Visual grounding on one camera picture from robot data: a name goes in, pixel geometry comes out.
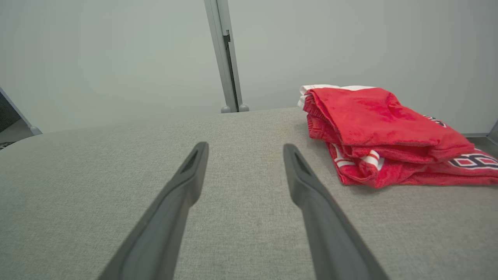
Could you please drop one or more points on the red shorts with white stripe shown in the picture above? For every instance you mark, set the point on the red shorts with white stripe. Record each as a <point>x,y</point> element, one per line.
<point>373,116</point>

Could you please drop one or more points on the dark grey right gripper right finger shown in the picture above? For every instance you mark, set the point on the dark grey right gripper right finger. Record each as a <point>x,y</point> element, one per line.
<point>327,233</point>

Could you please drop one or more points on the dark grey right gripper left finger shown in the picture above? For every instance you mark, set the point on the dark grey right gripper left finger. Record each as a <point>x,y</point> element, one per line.
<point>171,221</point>

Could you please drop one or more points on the grey metal partition post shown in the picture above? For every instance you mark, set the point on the grey metal partition post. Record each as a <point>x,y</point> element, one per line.
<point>225,58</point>

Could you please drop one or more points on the grey metal frame bracket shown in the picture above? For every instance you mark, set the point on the grey metal frame bracket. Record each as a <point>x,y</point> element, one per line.
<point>493,134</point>

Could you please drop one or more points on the red basketball jersey white sleeves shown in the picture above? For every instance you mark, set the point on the red basketball jersey white sleeves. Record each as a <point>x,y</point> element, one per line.
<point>428,175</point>

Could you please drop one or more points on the grey metal frame strut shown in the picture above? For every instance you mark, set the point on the grey metal frame strut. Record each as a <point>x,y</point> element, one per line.
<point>21,120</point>

